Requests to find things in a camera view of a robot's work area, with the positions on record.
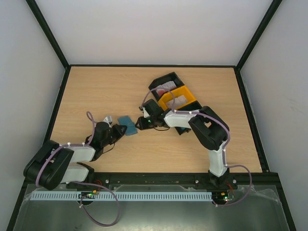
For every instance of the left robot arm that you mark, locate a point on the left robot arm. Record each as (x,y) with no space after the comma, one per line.
(54,164)

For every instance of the teal card holder wallet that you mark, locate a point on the teal card holder wallet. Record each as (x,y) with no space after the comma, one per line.
(126,121)

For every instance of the yellow plastic bin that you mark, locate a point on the yellow plastic bin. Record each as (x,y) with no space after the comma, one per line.
(168,96)

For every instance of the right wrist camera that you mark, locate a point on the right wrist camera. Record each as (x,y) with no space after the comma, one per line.
(145,113)

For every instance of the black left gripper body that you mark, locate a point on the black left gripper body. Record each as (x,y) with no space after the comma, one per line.
(107,141)

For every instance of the white pink card stack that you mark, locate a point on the white pink card stack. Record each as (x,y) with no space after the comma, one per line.
(179,102)

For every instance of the white slotted cable duct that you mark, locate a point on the white slotted cable duct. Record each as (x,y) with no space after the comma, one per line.
(122,196)

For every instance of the black enclosure frame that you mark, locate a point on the black enclosure frame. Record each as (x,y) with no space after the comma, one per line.
(251,120)

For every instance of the red white card stack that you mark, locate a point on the red white card stack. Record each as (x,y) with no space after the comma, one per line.
(165,87)

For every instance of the black bin with red cards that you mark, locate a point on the black bin with red cards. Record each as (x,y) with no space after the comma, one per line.
(168,77)

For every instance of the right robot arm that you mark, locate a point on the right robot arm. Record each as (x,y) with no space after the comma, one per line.
(211,131)

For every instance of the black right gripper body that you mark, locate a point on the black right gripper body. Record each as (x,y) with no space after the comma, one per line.
(145,122)

